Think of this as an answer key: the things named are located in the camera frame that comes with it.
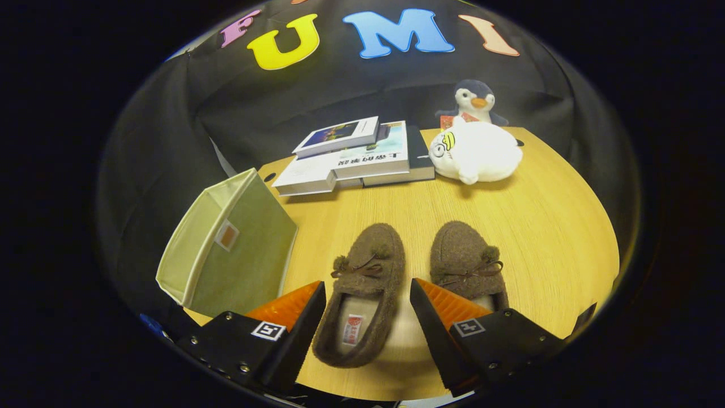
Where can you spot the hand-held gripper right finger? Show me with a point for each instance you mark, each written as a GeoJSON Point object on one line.
{"type": "Point", "coordinates": [439, 340]}

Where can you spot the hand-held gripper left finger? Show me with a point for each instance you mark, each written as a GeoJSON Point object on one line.
{"type": "Point", "coordinates": [297, 345]}

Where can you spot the brown fuzzy shoe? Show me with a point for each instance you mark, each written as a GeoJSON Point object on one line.
{"type": "Point", "coordinates": [461, 249]}
{"type": "Point", "coordinates": [374, 255]}

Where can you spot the pale green fabric storage box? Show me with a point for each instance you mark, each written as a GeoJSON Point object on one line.
{"type": "Point", "coordinates": [243, 255]}

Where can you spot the plain white book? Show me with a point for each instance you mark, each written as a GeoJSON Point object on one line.
{"type": "Point", "coordinates": [303, 178]}

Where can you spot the black book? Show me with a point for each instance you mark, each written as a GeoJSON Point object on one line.
{"type": "Point", "coordinates": [420, 150]}

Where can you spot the book with landscape cover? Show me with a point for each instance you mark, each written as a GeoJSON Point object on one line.
{"type": "Point", "coordinates": [379, 158]}

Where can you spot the white seal plush toy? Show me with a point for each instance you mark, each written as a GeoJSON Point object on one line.
{"type": "Point", "coordinates": [481, 153]}

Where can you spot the small book dark photo cover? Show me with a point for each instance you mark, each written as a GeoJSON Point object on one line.
{"type": "Point", "coordinates": [340, 136]}

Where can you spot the grey penguin plush toy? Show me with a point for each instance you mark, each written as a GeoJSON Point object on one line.
{"type": "Point", "coordinates": [474, 96]}

